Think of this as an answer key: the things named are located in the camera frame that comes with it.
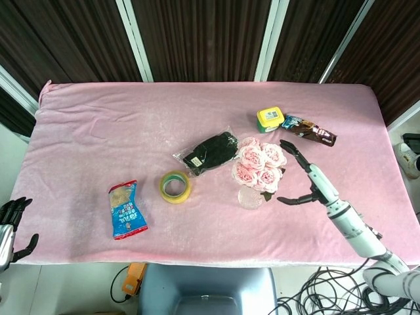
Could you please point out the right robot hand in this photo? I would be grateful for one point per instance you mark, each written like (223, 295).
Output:
(320, 180)

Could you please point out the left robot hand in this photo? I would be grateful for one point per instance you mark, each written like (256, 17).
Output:
(7, 236)

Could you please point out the pink rose bouquet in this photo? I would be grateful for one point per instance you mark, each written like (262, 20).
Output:
(256, 164)

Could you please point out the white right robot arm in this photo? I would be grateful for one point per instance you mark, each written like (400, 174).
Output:
(361, 233)

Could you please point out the clear textured glass vase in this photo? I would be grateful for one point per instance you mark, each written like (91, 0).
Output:
(250, 199)

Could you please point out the brown snack wrapper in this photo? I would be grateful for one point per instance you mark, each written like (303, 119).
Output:
(311, 131)

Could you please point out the yellow lidded green container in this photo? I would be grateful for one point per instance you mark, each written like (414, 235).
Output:
(269, 115)

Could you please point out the white shoe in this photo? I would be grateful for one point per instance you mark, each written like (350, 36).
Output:
(408, 160)

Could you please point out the black gloves in plastic bag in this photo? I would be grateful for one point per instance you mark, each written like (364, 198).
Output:
(213, 149)

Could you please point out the blue snack bag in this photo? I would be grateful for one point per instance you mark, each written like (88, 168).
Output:
(126, 216)

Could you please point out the pink plush table cloth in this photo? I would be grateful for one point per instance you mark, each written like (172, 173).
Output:
(203, 229)

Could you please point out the orange plug box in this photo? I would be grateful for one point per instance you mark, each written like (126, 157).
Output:
(133, 279)

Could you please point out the dark brown slatted screen panel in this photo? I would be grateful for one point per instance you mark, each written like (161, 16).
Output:
(387, 55)
(315, 36)
(65, 36)
(203, 36)

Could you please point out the yellow packing tape roll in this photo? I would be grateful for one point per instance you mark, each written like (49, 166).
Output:
(164, 193)

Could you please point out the white screen frame post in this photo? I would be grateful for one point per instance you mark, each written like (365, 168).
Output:
(134, 39)
(348, 39)
(16, 90)
(267, 39)
(405, 116)

